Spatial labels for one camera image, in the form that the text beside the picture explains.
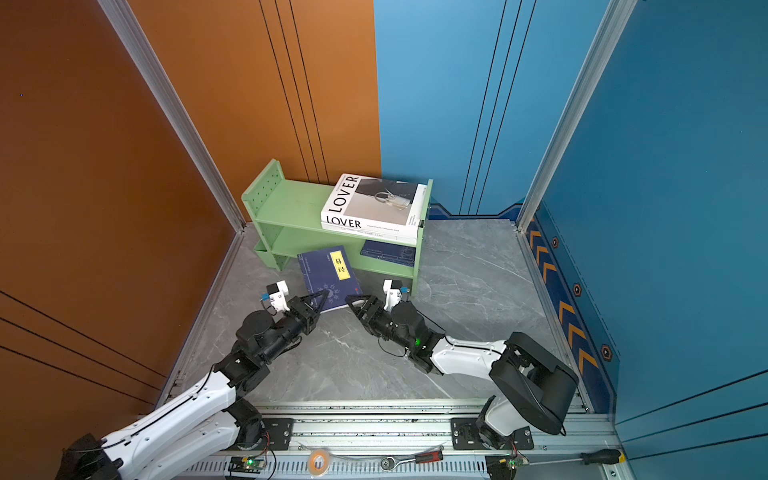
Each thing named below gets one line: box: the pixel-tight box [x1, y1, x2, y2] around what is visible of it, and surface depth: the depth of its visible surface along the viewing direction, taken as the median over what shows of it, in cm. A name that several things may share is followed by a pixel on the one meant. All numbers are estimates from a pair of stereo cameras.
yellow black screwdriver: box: [529, 449, 626, 466], surface depth 70 cm
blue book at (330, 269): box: [297, 245, 363, 313], surface depth 80 cm
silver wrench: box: [150, 432, 219, 463], surface depth 57 cm
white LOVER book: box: [320, 173, 427, 238], surface depth 81 cm
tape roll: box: [308, 449, 330, 477], surface depth 71 cm
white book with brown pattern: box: [322, 224, 417, 246], surface depth 79 cm
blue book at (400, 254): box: [360, 239, 417, 268], surface depth 93 cm
